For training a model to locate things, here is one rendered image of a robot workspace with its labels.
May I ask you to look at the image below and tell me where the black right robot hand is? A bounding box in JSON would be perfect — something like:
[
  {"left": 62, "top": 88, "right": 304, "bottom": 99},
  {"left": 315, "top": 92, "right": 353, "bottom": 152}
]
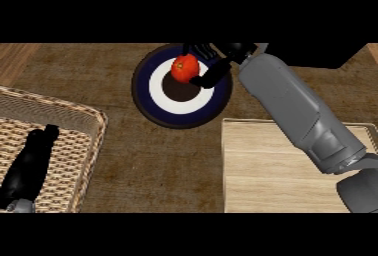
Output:
[{"left": 180, "top": 42, "right": 260, "bottom": 90}]

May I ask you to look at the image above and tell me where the red tomato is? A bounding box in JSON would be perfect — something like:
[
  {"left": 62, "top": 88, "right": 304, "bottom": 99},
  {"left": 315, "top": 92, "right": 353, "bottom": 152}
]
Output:
[{"left": 170, "top": 53, "right": 203, "bottom": 84}]

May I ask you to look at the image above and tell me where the black appliance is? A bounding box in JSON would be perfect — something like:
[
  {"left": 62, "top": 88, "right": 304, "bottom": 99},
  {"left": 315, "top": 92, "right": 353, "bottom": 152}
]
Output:
[{"left": 263, "top": 42, "right": 369, "bottom": 70}]

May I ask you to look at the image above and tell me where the blue and white round plate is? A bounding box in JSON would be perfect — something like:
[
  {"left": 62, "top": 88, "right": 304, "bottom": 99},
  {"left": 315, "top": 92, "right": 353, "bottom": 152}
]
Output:
[{"left": 130, "top": 43, "right": 235, "bottom": 130}]

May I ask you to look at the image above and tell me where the pale wooden tray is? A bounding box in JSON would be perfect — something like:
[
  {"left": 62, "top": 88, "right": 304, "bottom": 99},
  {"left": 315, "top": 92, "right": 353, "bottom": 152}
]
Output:
[{"left": 220, "top": 117, "right": 378, "bottom": 214}]

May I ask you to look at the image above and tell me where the wicker basket tray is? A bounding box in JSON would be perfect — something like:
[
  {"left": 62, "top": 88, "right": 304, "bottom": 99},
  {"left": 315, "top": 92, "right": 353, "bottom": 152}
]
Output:
[{"left": 0, "top": 85, "right": 110, "bottom": 214}]

